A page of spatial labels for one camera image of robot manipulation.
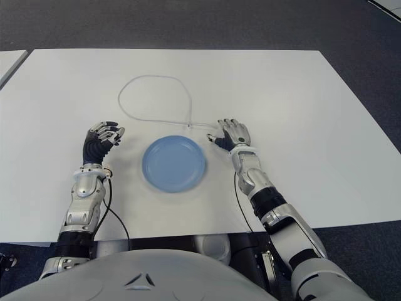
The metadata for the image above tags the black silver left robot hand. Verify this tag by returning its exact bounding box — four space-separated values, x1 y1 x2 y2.
81 120 126 166

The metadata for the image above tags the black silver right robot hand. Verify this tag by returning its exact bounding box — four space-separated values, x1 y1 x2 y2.
206 118 252 152

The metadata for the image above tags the white charger cable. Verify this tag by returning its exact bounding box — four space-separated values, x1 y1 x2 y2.
118 75 220 129

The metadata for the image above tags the blue round plate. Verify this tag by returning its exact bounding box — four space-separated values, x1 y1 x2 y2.
142 134 209 193

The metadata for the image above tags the white side table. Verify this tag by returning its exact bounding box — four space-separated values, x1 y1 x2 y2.
0 50 29 90

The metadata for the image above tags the grey robot torso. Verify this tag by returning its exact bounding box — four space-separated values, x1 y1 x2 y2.
0 249 298 301

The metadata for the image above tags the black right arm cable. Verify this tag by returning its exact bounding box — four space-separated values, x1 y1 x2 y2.
233 171 254 235

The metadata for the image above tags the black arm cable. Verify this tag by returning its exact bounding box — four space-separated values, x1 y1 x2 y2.
233 171 254 235
93 175 130 251

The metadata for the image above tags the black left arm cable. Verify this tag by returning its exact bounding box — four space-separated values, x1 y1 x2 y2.
93 175 130 251

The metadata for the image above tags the silver metal bracket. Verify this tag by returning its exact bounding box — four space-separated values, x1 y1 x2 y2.
259 249 276 301

